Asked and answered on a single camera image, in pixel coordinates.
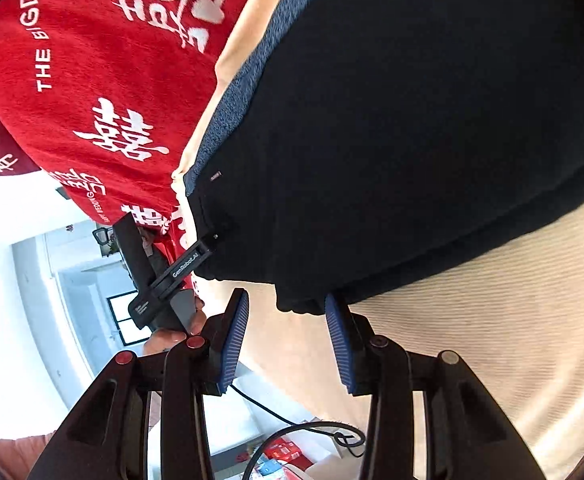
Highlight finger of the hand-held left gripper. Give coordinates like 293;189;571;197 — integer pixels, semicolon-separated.
149;233;221;301

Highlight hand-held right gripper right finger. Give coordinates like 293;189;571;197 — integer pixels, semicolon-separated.
324;293;548;480

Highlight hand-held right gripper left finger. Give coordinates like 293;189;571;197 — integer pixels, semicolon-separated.
26;287;251;480

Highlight black pants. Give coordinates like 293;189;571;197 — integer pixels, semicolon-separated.
183;0;584;317

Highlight person's left hand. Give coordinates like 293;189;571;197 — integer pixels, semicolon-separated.
142;298;207;357

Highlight black framed window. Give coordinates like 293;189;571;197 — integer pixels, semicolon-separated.
106;294;151;346

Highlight red packets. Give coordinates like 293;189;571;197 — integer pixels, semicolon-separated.
259;437;315;472

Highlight peach blanket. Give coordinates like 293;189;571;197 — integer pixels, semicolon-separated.
171;0;584;480

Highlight red printed blanket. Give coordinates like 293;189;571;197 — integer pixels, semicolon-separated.
0;0;280;267

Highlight salmon pink cloth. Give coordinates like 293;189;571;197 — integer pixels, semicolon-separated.
0;430;57;480

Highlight black cable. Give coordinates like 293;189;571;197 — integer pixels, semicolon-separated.
229;384;367;480

